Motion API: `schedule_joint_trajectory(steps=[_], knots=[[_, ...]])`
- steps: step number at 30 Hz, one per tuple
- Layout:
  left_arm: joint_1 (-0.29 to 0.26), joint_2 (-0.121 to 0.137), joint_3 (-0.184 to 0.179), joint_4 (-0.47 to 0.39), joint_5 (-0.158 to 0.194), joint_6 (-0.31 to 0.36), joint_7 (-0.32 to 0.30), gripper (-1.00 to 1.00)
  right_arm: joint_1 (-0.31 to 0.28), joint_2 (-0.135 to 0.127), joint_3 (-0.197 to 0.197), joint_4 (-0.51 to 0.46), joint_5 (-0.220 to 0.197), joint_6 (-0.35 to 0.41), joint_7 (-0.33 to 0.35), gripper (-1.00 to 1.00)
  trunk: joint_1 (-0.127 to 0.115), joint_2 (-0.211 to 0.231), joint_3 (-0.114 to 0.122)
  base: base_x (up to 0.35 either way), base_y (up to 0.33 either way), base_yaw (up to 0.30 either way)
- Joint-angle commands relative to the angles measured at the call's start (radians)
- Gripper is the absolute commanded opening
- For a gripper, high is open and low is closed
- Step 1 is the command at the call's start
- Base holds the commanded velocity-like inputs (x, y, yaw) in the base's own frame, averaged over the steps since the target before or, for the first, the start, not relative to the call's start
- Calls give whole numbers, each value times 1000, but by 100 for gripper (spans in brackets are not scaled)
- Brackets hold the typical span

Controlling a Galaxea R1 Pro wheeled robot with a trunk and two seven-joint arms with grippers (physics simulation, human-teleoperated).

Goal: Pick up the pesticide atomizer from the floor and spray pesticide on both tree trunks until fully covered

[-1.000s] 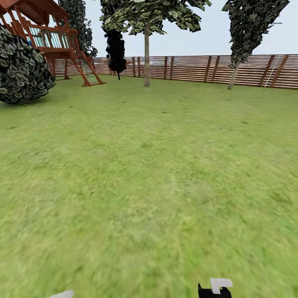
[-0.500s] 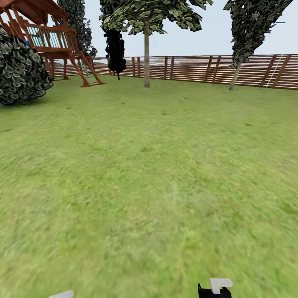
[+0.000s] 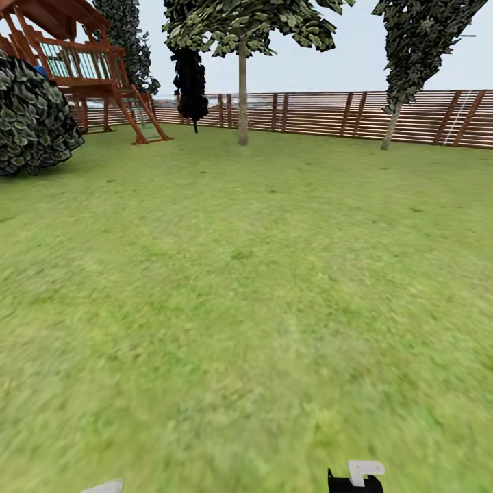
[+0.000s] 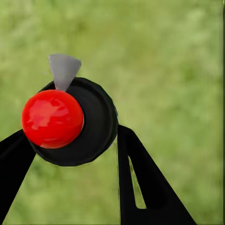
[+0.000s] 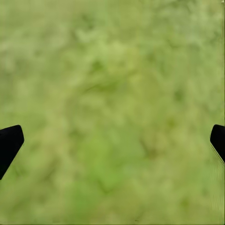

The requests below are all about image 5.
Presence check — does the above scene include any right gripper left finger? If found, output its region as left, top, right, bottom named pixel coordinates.
left=0, top=125, right=24, bottom=180

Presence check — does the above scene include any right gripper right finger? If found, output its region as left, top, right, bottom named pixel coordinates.
left=210, top=124, right=225, bottom=162

